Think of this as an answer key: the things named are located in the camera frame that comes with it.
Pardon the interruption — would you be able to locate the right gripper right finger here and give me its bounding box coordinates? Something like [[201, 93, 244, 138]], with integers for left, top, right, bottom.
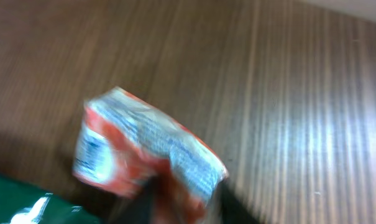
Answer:
[[218, 180, 261, 224]]

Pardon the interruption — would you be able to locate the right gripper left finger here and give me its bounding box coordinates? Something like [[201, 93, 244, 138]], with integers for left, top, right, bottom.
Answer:
[[109, 177, 158, 224]]

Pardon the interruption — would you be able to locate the orange snack packet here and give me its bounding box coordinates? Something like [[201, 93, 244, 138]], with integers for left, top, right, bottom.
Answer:
[[73, 87, 228, 223]]

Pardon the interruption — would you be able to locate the green glove package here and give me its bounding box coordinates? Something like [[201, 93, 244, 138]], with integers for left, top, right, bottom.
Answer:
[[0, 175, 103, 224]]

